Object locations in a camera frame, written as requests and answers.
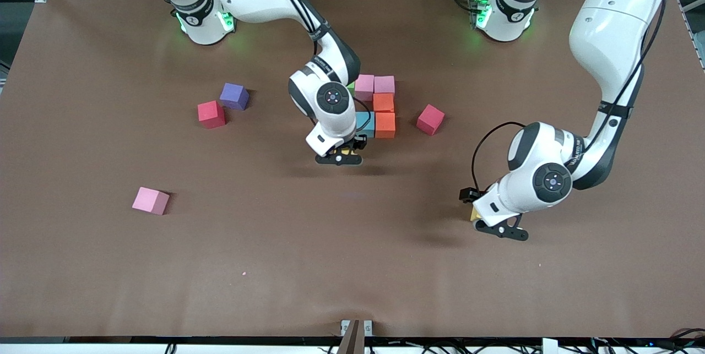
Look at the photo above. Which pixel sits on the cyan foam cube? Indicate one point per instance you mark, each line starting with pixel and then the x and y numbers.
pixel 366 123

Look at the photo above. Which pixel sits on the brown table cover sheet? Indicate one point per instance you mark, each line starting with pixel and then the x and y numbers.
pixel 352 266

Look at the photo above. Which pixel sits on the orange foam cube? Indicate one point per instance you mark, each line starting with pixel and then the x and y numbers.
pixel 384 103
pixel 385 125

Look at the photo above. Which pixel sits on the pink foam cube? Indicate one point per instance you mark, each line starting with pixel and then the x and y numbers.
pixel 147 200
pixel 364 87
pixel 384 84

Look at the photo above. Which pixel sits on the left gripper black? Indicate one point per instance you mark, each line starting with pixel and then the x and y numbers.
pixel 468 195

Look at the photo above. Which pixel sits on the brown camera stand post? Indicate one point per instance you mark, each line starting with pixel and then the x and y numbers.
pixel 352 343

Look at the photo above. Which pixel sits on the green foam cube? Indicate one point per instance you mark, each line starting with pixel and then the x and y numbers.
pixel 351 88

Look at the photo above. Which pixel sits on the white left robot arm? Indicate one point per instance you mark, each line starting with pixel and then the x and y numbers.
pixel 617 23

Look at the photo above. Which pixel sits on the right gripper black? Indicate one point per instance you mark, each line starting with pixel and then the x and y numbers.
pixel 359 143

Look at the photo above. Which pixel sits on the purple foam cube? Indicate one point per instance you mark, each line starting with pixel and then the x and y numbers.
pixel 234 95

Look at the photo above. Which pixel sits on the red foam cube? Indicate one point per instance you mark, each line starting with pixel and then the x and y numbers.
pixel 430 119
pixel 211 114

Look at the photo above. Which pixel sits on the silver metal bracket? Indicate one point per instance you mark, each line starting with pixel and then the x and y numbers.
pixel 345 325

